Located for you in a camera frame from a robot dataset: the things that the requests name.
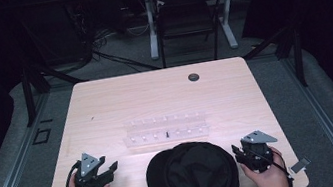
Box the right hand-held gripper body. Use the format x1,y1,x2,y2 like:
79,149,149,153
237,127,283,177

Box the black metal stand frame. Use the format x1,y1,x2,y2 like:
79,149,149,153
14,49,95,129
238,20,310,97

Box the person's right hand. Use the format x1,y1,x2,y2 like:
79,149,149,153
237,144,292,187

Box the black chair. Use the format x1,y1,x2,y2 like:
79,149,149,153
151,0,235,70

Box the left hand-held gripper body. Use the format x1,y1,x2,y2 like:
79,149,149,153
69,148,117,187

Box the round black table grommet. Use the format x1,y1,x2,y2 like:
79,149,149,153
187,71,201,83

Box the black bucket hat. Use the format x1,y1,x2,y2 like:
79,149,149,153
141,135,242,187

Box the grey metal table bracket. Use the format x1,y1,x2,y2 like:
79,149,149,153
287,155,314,176

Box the black floor cables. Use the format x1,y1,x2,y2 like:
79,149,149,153
87,19,163,81

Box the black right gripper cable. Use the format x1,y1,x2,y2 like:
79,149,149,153
247,143,296,187

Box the clear acrylic peg rack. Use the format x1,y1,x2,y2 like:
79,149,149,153
119,107,213,150

